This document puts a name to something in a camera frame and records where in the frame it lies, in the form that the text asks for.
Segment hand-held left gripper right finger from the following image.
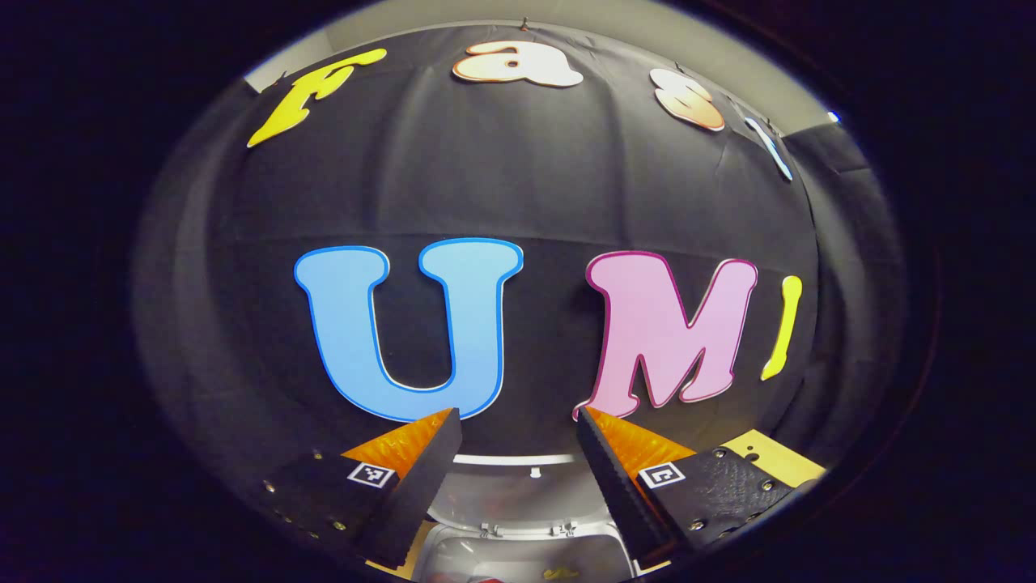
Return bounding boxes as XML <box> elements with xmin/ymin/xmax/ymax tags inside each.
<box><xmin>575</xmin><ymin>405</ymin><xmax>798</xmax><ymax>568</ymax></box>

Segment black backdrop cloth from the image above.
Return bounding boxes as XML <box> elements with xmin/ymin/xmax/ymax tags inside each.
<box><xmin>134</xmin><ymin>20</ymin><xmax>903</xmax><ymax>503</ymax></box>

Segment wooden desktop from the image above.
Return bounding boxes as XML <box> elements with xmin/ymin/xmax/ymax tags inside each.
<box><xmin>364</xmin><ymin>429</ymin><xmax>828</xmax><ymax>581</ymax></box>

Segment white desktop garbage bin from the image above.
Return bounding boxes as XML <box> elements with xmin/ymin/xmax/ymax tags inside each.
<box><xmin>409</xmin><ymin>453</ymin><xmax>640</xmax><ymax>583</ymax></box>

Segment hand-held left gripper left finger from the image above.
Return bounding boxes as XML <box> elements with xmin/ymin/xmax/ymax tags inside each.
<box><xmin>259</xmin><ymin>407</ymin><xmax>464</xmax><ymax>570</ymax></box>

